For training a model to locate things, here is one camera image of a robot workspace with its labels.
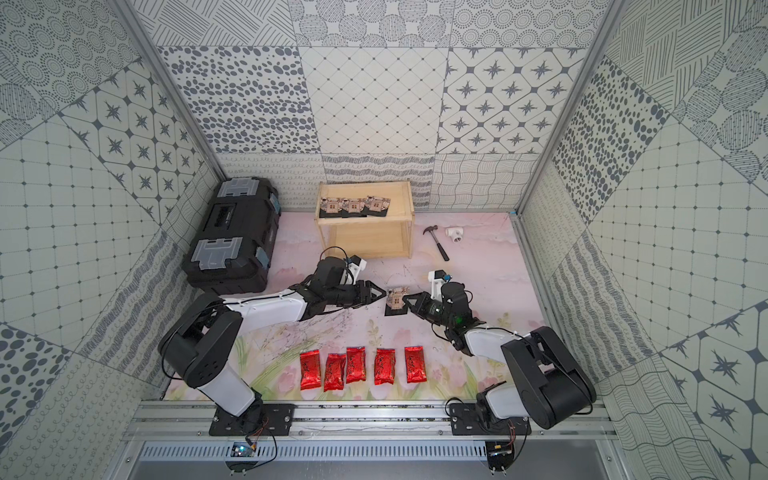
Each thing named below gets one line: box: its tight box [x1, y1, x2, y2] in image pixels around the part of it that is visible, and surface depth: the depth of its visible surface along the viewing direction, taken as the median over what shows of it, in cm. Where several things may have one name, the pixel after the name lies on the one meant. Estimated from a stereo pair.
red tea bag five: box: [404, 346, 427, 383], surface depth 83 cm
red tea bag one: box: [300, 349, 321, 391], surface depth 83 cm
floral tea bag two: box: [348, 198, 361, 213], surface depth 95 cm
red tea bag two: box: [324, 353, 346, 392], surface depth 81 cm
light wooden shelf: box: [314, 180, 415, 260], surface depth 97 cm
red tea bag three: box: [346, 346, 367, 384], surface depth 83 cm
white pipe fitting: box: [445, 227, 464, 244], surface depth 113 cm
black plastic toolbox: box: [182, 177, 281, 295], surface depth 92 cm
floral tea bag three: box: [364, 195, 391, 217], surface depth 95 cm
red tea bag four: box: [374, 348, 396, 385], surface depth 83 cm
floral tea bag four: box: [386, 286, 410, 310], surface depth 90 cm
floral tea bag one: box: [319, 197, 343, 218], surface depth 95 cm
